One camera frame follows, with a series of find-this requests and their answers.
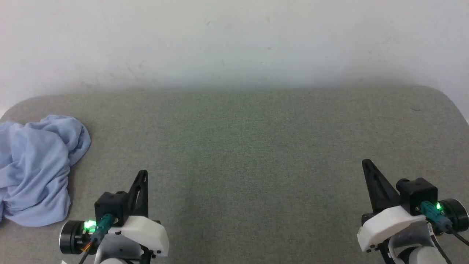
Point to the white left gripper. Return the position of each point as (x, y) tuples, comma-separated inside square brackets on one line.
[(146, 233)]

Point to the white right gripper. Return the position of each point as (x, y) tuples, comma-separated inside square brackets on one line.
[(384, 223)]

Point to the light blue and white garment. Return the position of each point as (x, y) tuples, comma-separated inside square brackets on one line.
[(33, 165)]

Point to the grey fabric sofa cushion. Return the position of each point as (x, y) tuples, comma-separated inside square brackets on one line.
[(238, 146)]

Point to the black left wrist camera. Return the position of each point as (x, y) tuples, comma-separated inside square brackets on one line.
[(110, 205)]

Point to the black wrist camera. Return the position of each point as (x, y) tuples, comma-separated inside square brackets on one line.
[(110, 205), (417, 194)]

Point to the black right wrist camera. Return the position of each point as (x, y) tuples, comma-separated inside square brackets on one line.
[(417, 194)]

